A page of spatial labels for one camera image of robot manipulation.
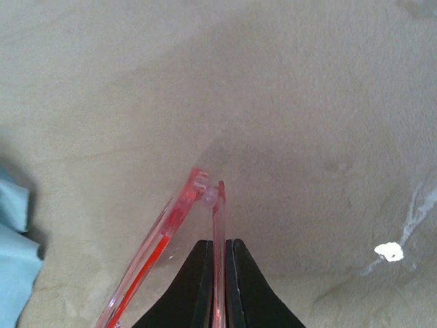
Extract light blue cleaning cloth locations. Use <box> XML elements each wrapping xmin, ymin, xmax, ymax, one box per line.
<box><xmin>1</xmin><ymin>169</ymin><xmax>43</xmax><ymax>327</ymax></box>

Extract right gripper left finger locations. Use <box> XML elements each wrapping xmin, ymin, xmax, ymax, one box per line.
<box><xmin>133</xmin><ymin>240</ymin><xmax>214</xmax><ymax>328</ymax></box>

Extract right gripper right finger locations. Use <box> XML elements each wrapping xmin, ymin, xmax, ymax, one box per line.
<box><xmin>225</xmin><ymin>238</ymin><xmax>305</xmax><ymax>328</ymax></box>

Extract red transparent glasses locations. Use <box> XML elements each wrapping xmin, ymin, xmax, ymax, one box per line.
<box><xmin>96</xmin><ymin>167</ymin><xmax>224</xmax><ymax>327</ymax></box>

